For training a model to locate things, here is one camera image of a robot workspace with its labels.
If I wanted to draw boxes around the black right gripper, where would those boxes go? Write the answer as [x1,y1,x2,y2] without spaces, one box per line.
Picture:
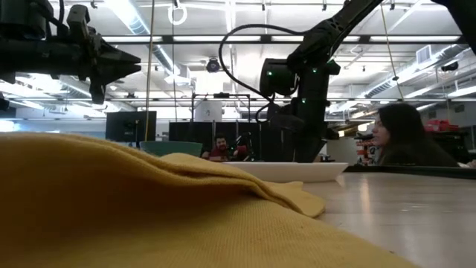
[270,100,331,163]

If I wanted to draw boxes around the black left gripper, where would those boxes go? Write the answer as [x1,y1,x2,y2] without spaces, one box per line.
[76,31,143,106]

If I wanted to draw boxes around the teal bowl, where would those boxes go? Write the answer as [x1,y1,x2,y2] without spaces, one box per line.
[140,140,204,158]

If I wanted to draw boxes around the white plate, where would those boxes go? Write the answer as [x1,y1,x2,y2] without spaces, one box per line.
[222,161,350,184]

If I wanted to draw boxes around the shelf of colourful boxes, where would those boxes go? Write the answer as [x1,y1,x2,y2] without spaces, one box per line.
[355,138,380,167]

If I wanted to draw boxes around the black monitor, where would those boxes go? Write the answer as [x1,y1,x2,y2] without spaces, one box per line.
[105,110,158,144]

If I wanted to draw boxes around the seated person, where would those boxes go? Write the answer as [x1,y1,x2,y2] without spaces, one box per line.
[371,102,461,168]

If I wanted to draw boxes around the red storage bins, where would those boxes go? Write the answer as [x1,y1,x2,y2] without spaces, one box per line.
[425,118,460,133]

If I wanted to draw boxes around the yellow cloth napkin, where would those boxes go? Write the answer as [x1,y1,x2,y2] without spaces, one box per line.
[0,132,421,268]

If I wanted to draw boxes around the white ceiling vent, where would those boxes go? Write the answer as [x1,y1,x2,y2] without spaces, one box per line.
[416,44,433,65]

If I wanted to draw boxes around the black ceiling lamp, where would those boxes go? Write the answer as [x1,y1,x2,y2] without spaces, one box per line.
[440,60,460,73]

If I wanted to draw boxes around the yellow hanging rope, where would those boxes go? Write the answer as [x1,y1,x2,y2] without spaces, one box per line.
[144,0,156,141]

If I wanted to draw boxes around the silver air duct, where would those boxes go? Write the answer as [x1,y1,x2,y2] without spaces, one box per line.
[103,0,183,77]

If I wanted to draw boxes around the black overhead frame beam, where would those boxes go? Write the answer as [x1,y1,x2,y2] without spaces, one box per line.
[100,33,466,45]

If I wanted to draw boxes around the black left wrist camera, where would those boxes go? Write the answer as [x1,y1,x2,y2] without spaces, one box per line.
[65,4,91,38]

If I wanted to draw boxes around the white coiled ring cable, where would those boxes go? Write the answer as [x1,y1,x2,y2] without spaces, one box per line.
[167,3,188,27]

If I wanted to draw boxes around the black ceiling camera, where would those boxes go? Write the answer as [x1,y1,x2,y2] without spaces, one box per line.
[205,57,222,74]

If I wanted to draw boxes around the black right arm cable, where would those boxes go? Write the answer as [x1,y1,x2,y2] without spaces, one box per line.
[218,23,306,124]

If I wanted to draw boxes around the yellow hanging cable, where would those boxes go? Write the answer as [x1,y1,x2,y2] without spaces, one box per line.
[379,0,405,102]

